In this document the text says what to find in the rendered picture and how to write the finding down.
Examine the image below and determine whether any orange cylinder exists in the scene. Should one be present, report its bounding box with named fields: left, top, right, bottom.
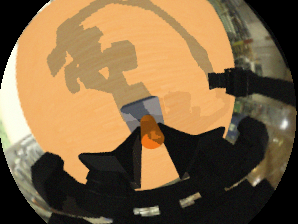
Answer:
left=140, top=115, right=165, bottom=149

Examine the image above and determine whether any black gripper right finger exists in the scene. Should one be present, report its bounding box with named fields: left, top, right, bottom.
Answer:
left=158, top=123, right=226, bottom=180

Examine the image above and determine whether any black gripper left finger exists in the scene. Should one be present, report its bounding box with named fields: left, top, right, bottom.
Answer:
left=77, top=127, right=142, bottom=189

